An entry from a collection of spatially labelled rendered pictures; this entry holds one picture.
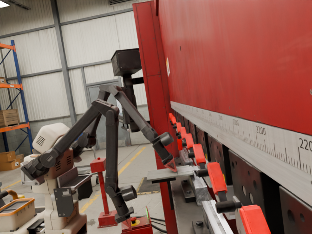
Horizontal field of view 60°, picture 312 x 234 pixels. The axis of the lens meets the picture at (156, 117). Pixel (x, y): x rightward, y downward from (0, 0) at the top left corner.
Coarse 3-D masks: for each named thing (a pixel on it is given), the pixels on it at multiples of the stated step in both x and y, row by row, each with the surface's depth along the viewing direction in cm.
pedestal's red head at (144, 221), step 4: (148, 212) 146; (140, 220) 152; (144, 220) 151; (148, 220) 150; (140, 224) 147; (144, 224) 146; (148, 224) 146; (124, 228) 145; (128, 228) 144; (132, 228) 144; (136, 228) 145; (140, 228) 145; (144, 228) 136; (148, 228) 136; (124, 232) 134; (128, 232) 134; (132, 232) 135; (136, 232) 135; (140, 232) 135; (144, 232) 136; (148, 232) 136; (152, 232) 136
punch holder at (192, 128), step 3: (189, 123) 106; (192, 123) 97; (189, 126) 108; (192, 126) 98; (195, 126) 93; (192, 129) 99; (195, 129) 93; (192, 132) 101; (195, 132) 93; (192, 135) 102; (195, 135) 94; (195, 138) 94; (195, 141) 95; (195, 162) 102; (198, 168) 96
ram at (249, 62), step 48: (192, 0) 62; (240, 0) 32; (288, 0) 21; (192, 48) 73; (240, 48) 34; (288, 48) 22; (192, 96) 87; (240, 96) 37; (288, 96) 24; (240, 144) 41
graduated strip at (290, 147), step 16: (192, 112) 93; (208, 112) 63; (224, 128) 49; (240, 128) 39; (256, 128) 33; (272, 128) 28; (256, 144) 33; (272, 144) 29; (288, 144) 25; (304, 144) 22; (288, 160) 25; (304, 160) 22
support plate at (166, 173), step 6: (180, 168) 165; (150, 174) 162; (156, 174) 160; (162, 174) 158; (168, 174) 156; (174, 174) 154; (180, 174) 153; (186, 174) 152; (192, 174) 151; (150, 180) 152
